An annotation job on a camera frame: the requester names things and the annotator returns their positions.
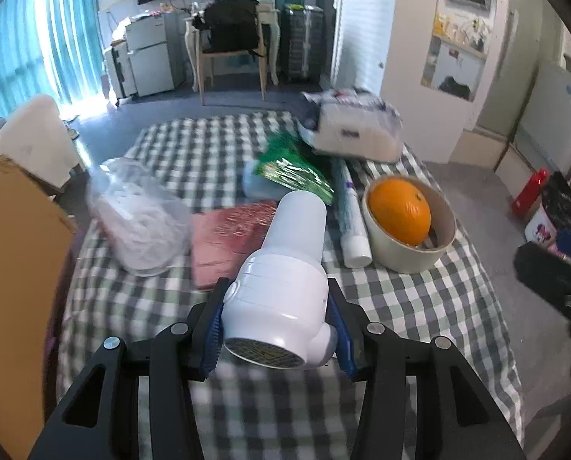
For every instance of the red bottle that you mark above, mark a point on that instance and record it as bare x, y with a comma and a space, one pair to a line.
524, 200

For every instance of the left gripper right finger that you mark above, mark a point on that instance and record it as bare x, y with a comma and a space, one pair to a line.
457, 417

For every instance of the blue window curtain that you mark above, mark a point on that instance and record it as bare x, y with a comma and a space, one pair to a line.
50, 47

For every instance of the clear plastic bag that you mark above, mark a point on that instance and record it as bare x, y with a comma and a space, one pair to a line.
148, 227

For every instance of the white vanity desk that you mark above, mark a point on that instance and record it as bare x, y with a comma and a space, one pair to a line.
268, 17

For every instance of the cartoon trash bin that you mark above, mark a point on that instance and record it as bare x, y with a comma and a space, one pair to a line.
553, 214

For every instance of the green foil packet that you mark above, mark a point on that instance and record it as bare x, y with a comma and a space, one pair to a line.
289, 162

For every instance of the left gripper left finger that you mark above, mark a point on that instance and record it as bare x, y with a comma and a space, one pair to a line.
98, 417

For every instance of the floral tissue pack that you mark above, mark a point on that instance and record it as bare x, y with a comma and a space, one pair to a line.
350, 122

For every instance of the brown cardboard box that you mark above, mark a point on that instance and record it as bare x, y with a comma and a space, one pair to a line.
35, 237

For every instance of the light blue case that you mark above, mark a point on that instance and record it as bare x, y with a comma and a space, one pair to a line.
257, 188

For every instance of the white tube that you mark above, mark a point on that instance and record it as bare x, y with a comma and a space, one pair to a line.
355, 244

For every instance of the black suitcase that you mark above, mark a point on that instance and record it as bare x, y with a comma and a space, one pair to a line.
302, 42

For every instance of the white covered sofa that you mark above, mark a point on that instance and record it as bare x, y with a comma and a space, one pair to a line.
35, 138

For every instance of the white small cabinet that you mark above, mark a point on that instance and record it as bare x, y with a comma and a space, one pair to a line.
119, 70

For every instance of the red snack packet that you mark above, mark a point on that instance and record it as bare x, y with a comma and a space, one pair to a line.
223, 239

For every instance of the white mini fridge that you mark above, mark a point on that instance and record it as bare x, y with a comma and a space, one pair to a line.
154, 52

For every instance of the orange fruit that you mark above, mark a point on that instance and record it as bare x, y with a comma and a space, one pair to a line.
401, 209

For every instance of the beige tape roll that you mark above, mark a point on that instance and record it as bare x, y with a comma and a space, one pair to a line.
400, 257

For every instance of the white sliding wardrobe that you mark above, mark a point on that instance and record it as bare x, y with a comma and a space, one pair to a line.
361, 43

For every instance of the wooden chair with black bag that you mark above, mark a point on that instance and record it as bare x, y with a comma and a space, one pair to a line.
230, 28

